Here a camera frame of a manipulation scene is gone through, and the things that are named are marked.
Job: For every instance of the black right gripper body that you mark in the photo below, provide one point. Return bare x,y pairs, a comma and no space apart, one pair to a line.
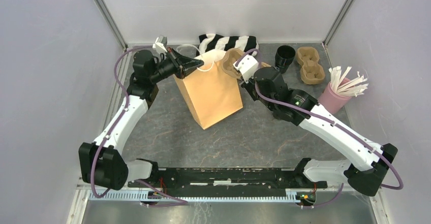
250,88

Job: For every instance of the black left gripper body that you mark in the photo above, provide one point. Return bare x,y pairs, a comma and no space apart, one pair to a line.
170,64

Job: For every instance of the brown paper bag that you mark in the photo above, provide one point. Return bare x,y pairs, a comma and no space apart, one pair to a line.
210,94

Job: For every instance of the brown cardboard cup carrier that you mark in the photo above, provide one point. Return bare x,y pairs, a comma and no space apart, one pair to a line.
311,71
231,57

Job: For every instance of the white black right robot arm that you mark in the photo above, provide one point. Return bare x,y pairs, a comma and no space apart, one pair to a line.
367,166

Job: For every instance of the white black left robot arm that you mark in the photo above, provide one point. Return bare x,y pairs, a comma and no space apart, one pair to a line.
101,161

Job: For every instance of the black white striped towel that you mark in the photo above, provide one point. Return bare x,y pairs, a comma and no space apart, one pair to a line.
218,42

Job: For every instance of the stack of black cups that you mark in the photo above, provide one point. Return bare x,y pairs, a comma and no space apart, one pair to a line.
284,56

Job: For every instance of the pink straw holder cup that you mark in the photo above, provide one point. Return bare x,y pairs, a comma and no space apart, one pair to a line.
332,101

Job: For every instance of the white wrapped straws bundle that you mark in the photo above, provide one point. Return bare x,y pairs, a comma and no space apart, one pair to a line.
344,87

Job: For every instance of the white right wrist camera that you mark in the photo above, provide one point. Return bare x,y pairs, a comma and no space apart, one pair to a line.
246,67

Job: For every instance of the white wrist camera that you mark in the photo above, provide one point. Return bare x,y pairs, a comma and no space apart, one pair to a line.
246,67
160,45

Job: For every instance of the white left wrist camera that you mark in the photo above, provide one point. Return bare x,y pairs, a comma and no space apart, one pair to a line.
160,45

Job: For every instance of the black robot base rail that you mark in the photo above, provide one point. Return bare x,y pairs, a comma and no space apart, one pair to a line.
181,186

